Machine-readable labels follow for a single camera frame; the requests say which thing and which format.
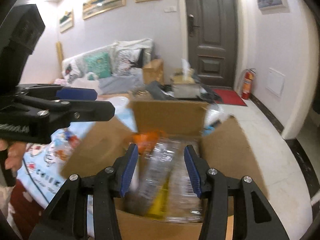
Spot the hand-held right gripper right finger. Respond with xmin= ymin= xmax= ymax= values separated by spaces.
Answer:
xmin=184 ymin=144 xmax=287 ymax=240

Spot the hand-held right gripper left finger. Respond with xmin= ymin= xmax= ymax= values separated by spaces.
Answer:
xmin=29 ymin=142 xmax=139 ymax=240

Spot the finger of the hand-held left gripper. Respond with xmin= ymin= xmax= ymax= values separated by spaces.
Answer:
xmin=17 ymin=84 xmax=98 ymax=102
xmin=50 ymin=100 xmax=116 ymax=123

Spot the clear printed snack packet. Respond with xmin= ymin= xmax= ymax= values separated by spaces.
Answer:
xmin=137 ymin=140 xmax=180 ymax=215

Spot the clear barcode snack packet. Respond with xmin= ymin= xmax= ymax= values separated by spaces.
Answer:
xmin=167 ymin=150 xmax=203 ymax=223

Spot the yellow snack packet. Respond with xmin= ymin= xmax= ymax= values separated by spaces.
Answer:
xmin=147 ymin=180 xmax=170 ymax=220

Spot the person's left hand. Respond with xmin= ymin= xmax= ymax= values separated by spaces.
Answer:
xmin=0 ymin=139 xmax=27 ymax=174

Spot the white cushion with red patch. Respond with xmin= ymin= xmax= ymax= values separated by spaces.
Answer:
xmin=62 ymin=64 xmax=83 ymax=85

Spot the teal patterned cushion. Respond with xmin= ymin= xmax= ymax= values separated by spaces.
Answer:
xmin=84 ymin=52 xmax=112 ymax=79

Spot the grey covered sofa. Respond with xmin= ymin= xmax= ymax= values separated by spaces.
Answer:
xmin=61 ymin=38 xmax=155 ymax=95

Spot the rolled bamboo mat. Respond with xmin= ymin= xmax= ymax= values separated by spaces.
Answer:
xmin=55 ymin=42 xmax=64 ymax=68

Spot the blue cartoon printed tablecloth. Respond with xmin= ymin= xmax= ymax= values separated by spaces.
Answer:
xmin=15 ymin=96 xmax=140 ymax=205

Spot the tray of nuts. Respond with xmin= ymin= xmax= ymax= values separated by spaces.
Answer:
xmin=129 ymin=90 xmax=152 ymax=100

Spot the white tree print cushion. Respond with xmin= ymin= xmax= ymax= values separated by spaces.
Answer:
xmin=116 ymin=47 xmax=152 ymax=77

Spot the black bag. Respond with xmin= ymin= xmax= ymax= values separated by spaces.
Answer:
xmin=145 ymin=81 xmax=175 ymax=100

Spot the small brown cardboard box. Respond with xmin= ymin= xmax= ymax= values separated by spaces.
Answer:
xmin=142 ymin=58 xmax=164 ymax=85

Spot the mountain painting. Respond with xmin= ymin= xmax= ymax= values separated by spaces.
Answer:
xmin=59 ymin=9 xmax=75 ymax=33

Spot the tissue box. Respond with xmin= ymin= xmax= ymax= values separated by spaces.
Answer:
xmin=171 ymin=59 xmax=200 ymax=98

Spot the red doormat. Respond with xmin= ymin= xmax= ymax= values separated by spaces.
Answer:
xmin=212 ymin=88 xmax=248 ymax=107

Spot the wide landscape painting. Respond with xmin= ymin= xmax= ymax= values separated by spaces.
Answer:
xmin=82 ymin=0 xmax=125 ymax=20

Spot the red fire extinguisher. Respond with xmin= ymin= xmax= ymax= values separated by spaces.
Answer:
xmin=240 ymin=68 xmax=257 ymax=100

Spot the dark brown door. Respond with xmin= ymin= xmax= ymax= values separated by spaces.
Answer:
xmin=184 ymin=0 xmax=238 ymax=90

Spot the white wall panel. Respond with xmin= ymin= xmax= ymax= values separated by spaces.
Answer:
xmin=265 ymin=67 xmax=286 ymax=97

